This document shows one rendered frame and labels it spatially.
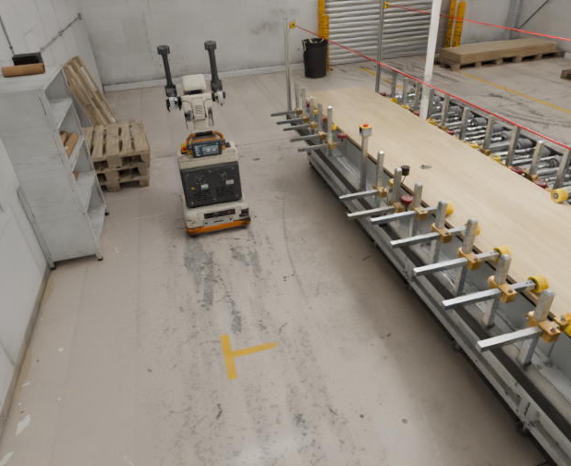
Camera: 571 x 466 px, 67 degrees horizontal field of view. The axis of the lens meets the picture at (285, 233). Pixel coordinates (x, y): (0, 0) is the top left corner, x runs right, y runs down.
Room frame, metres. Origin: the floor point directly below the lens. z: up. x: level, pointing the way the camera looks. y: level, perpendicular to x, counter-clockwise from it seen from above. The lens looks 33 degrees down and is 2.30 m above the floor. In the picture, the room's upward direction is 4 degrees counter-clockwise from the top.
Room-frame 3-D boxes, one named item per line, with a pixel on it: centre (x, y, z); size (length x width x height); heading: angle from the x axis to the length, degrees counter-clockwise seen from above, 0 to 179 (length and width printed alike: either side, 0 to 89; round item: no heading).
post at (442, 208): (2.01, -0.85, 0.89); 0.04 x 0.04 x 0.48; 13
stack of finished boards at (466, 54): (9.98, -4.87, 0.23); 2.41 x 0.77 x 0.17; 105
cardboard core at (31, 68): (3.76, 2.04, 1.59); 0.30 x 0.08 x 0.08; 103
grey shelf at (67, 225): (3.65, 2.01, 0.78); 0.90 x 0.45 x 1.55; 13
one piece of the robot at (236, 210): (3.59, 0.61, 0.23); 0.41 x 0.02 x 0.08; 103
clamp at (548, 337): (1.26, -1.03, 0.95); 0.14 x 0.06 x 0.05; 13
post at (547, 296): (1.28, -1.03, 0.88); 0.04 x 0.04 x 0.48; 13
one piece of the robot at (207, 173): (3.82, 0.69, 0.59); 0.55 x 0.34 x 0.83; 103
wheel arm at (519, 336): (1.21, -0.91, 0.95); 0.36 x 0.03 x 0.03; 103
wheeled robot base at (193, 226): (3.91, 0.71, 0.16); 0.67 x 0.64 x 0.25; 13
